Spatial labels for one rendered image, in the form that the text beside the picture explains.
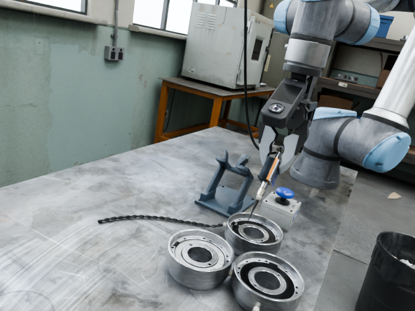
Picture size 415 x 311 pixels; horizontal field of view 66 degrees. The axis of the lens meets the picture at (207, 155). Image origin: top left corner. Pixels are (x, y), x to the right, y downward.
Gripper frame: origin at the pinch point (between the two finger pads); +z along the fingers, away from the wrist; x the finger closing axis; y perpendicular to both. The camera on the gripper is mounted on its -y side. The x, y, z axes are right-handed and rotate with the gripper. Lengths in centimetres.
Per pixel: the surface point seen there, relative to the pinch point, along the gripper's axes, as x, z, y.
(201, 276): -1.7, 10.0, -26.5
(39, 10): 151, -20, 47
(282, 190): -2.5, 5.7, 3.6
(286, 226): -5.9, 12.0, 1.4
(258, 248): -5.2, 9.9, -13.8
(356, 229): -22, 93, 197
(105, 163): 40.9, 13.0, -5.4
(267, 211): -1.2, 10.5, 1.2
